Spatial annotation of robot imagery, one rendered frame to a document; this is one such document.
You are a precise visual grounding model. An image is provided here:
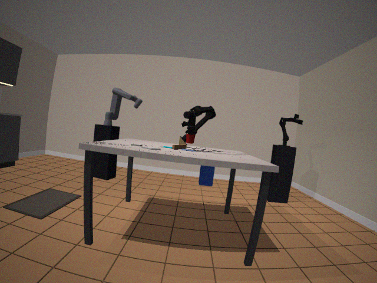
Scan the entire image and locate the tan wooden curved bar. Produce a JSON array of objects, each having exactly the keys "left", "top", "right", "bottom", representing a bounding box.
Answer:
[{"left": 172, "top": 144, "right": 186, "bottom": 150}]

